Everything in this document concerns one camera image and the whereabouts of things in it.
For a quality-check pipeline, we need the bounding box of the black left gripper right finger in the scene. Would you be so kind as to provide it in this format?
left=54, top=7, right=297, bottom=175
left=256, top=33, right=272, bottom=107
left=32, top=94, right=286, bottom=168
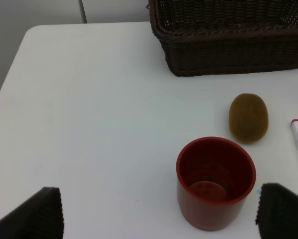
left=255, top=183, right=298, bottom=239

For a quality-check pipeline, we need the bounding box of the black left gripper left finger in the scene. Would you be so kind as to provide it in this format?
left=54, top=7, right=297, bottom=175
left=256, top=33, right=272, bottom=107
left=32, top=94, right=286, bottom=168
left=0, top=187, right=64, bottom=239

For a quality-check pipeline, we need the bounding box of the red plastic cup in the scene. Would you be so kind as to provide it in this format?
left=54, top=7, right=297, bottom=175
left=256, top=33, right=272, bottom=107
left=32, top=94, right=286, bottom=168
left=176, top=137, right=256, bottom=231

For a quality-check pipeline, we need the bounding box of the brown kiwi fruit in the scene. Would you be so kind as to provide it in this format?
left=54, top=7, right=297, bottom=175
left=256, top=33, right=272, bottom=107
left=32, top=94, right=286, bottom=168
left=229, top=93, right=269, bottom=144

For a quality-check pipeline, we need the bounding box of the dark brown wicker basket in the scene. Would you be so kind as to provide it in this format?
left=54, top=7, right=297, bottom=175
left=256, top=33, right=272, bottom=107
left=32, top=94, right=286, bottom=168
left=147, top=0, right=298, bottom=77

